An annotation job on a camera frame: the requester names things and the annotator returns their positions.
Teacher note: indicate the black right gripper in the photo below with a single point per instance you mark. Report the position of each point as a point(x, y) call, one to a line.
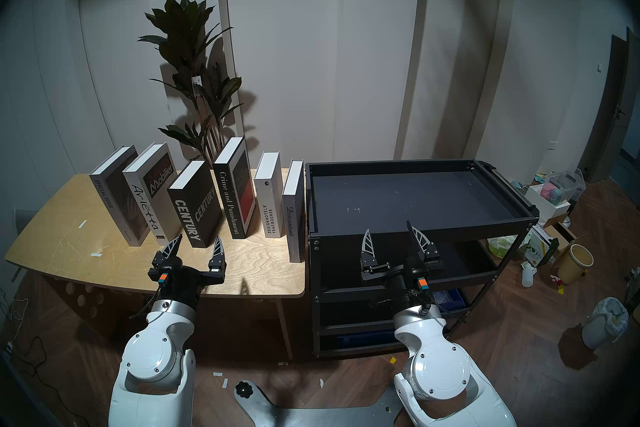
point(407, 281)

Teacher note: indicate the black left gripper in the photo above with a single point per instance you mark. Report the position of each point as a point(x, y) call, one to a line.
point(182, 283)

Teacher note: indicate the black Century book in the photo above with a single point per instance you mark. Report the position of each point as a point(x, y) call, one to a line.
point(195, 206)

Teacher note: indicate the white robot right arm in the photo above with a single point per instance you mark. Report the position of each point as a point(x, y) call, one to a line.
point(440, 371)

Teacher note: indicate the black metal shelf cart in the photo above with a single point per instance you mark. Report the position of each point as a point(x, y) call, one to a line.
point(400, 196)

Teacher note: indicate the light wooden display table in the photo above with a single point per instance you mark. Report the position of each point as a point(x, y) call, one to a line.
point(260, 266)

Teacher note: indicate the Arietta Mobilier book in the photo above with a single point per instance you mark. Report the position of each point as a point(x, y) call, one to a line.
point(160, 201)

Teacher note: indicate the blue bin with clear bag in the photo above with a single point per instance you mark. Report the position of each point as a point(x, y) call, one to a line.
point(450, 298)

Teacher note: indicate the Crime and Punishment book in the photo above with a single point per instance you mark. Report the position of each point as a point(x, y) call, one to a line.
point(232, 201)

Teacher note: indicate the flat blue plastic crate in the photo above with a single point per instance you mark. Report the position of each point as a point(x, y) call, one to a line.
point(365, 340)

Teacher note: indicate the grey Special Issue book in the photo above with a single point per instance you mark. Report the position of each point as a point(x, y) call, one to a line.
point(117, 201)

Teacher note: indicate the white Design Hotels yearbook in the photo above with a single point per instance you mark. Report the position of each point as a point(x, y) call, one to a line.
point(267, 201)

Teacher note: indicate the pale green plastic bag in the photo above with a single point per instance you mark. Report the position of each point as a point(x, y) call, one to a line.
point(502, 247)

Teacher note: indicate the grey Discontent book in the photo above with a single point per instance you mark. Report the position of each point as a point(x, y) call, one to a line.
point(294, 216)

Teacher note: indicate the small white bottle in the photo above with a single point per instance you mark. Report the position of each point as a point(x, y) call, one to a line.
point(528, 276)

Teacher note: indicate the black star knob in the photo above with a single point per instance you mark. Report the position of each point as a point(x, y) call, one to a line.
point(243, 389)

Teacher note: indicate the teal mug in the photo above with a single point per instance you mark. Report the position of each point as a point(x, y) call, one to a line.
point(518, 186)

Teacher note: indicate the green and white carton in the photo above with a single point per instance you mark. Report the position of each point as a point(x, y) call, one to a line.
point(540, 246)

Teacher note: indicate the white square box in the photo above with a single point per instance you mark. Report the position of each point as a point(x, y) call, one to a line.
point(545, 208)

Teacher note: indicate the brown cardboard box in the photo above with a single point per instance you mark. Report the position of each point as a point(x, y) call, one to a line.
point(562, 233)

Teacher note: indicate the beige round bucket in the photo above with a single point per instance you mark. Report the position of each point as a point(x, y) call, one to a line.
point(575, 266)

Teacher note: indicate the clear plastic storage box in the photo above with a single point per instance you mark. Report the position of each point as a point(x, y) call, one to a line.
point(565, 186)

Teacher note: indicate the white bin with plastic bag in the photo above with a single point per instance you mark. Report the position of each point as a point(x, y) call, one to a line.
point(600, 326)

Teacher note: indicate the tall green leafy plant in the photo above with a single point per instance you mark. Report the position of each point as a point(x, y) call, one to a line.
point(185, 36)

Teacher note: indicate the dark brown door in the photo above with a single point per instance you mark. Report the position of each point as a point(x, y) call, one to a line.
point(610, 111)

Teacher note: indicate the grey metal robot base plate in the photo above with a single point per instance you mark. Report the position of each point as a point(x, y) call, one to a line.
point(310, 418)

